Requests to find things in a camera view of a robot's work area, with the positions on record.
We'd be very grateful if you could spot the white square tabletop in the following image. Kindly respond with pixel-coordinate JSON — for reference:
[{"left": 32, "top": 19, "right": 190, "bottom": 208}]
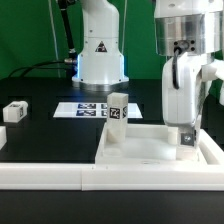
[{"left": 94, "top": 123, "right": 224, "bottom": 165}]

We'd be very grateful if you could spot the black cable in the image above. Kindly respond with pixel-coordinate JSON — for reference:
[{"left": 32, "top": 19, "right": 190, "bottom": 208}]
[{"left": 7, "top": 58, "right": 78, "bottom": 79}]

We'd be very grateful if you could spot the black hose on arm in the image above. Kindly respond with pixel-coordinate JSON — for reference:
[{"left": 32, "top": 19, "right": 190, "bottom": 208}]
[{"left": 55, "top": 0, "right": 78, "bottom": 59}]

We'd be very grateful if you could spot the thin white pole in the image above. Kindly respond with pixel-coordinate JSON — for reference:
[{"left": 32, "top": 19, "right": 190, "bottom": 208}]
[{"left": 48, "top": 0, "right": 61, "bottom": 78}]

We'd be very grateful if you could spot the white U-shaped fence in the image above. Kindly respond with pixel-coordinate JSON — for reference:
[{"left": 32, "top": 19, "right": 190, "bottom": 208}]
[{"left": 0, "top": 125, "right": 224, "bottom": 192}]

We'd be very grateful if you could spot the white sheet with tags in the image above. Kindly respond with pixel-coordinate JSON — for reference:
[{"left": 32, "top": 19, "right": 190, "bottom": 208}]
[{"left": 53, "top": 102, "right": 142, "bottom": 118}]

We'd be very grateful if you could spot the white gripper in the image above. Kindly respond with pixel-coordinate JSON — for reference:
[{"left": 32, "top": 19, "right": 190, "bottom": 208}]
[{"left": 162, "top": 53, "right": 224, "bottom": 147}]

